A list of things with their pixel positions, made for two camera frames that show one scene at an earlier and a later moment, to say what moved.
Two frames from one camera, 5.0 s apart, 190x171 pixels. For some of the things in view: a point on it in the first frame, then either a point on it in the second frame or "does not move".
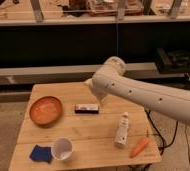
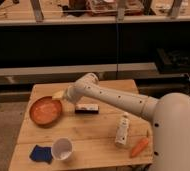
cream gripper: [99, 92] → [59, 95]
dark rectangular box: [86, 109] does not move
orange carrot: [139, 148] does not move
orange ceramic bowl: [45, 111] does not move
